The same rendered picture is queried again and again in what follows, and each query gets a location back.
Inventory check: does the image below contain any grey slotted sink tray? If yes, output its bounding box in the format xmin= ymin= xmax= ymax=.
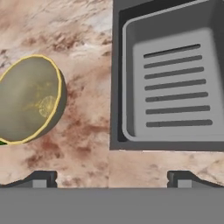
xmin=122 ymin=0 xmax=224 ymax=143

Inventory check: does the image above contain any olive bowl with yellow rim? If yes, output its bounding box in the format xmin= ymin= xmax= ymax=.
xmin=0 ymin=54 xmax=68 ymax=146

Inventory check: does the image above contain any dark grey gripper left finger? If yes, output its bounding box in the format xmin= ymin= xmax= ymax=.
xmin=0 ymin=170 xmax=59 ymax=189

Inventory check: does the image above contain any dark grey sink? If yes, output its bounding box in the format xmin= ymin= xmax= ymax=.
xmin=109 ymin=0 xmax=224 ymax=152

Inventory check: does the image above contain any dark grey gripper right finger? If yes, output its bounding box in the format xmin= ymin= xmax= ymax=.
xmin=166 ymin=170 xmax=224 ymax=189

